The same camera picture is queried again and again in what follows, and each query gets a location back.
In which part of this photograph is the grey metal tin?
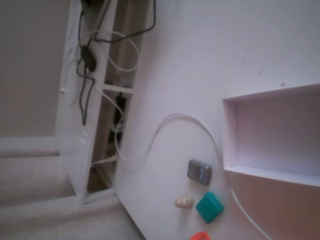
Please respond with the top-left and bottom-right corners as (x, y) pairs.
(187, 159), (213, 186)

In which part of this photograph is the green cube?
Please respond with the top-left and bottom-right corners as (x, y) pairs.
(195, 191), (225, 225)

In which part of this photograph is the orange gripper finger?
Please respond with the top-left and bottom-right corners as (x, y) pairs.
(190, 231), (210, 240)

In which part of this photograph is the black power adapter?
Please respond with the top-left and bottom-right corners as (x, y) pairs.
(79, 45), (97, 72)

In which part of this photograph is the long white cable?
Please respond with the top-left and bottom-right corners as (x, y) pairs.
(91, 112), (272, 240)

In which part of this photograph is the white cardboard bin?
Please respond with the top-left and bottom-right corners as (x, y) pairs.
(221, 83), (320, 188)

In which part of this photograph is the thick black cable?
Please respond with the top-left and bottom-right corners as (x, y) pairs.
(93, 0), (157, 44)

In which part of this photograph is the black power plug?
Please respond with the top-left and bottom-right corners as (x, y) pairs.
(113, 91), (128, 127)

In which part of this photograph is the thin white cable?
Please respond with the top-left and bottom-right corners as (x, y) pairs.
(92, 84), (125, 120)

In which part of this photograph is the thick white cable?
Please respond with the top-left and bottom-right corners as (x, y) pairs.
(92, 29), (141, 74)

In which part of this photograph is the thin black cable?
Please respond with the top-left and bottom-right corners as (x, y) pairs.
(76, 58), (96, 125)

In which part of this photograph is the white furniture frame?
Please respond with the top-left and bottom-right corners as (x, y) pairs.
(53, 0), (151, 207)

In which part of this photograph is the beige bear figurine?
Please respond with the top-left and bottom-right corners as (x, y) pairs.
(174, 194), (195, 209)

